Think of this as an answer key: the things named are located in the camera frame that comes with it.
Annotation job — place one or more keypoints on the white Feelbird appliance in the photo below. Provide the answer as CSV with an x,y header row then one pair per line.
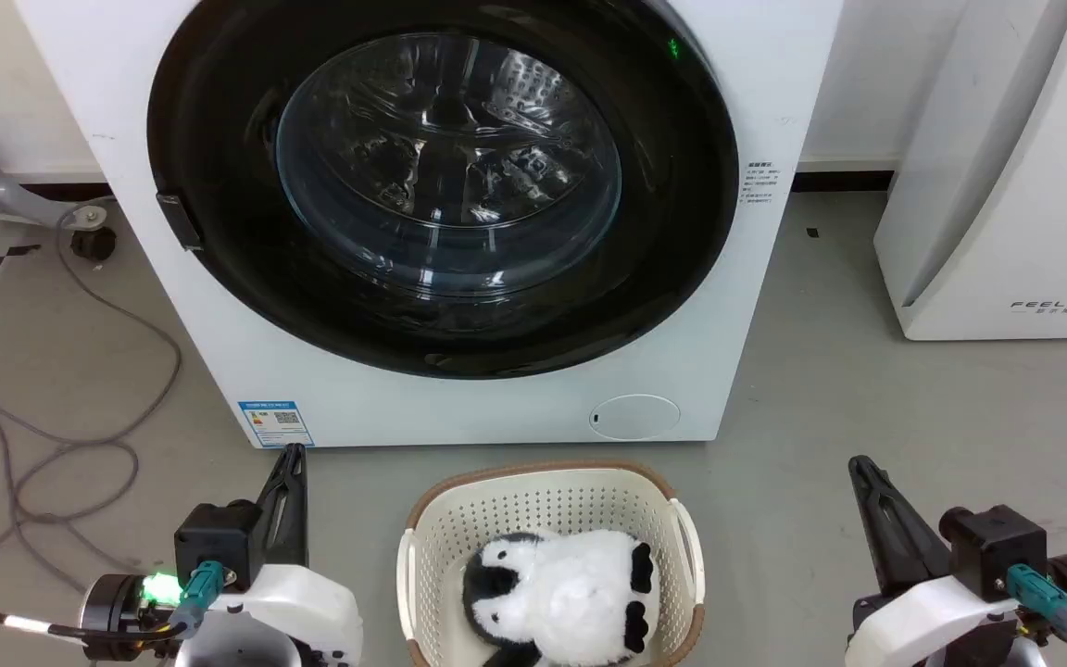
x,y
1006,185

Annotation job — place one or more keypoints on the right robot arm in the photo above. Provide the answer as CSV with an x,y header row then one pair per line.
x,y
1020,656

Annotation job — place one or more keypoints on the black round washer door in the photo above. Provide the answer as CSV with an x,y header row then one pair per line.
x,y
672,232

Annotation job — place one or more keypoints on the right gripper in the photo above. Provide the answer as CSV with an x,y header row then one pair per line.
x,y
922,625

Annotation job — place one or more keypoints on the small text warning sticker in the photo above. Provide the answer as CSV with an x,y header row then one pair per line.
x,y
761,183

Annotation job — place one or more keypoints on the blue energy label sticker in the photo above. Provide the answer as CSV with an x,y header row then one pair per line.
x,y
276,422

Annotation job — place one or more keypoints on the white front-load washing machine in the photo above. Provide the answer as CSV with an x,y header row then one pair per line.
x,y
459,408

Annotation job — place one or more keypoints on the black and white plush toy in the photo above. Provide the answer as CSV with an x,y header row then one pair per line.
x,y
571,593

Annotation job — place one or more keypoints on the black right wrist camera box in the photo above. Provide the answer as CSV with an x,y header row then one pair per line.
x,y
997,547

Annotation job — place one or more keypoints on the cream perforated laundry basket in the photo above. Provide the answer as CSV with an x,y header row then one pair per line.
x,y
543,505

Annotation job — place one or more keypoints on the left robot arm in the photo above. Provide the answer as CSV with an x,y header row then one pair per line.
x,y
237,654

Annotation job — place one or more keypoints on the black caster wheel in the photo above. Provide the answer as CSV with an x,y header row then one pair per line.
x,y
94,243

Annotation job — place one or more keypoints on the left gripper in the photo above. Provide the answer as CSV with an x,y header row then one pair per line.
x,y
302,611

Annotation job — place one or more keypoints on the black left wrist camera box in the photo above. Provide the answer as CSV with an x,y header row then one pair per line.
x,y
219,537

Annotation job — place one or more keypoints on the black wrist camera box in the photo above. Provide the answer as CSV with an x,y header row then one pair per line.
x,y
997,547
219,537

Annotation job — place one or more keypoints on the round white filter cover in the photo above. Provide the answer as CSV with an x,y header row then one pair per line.
x,y
634,417

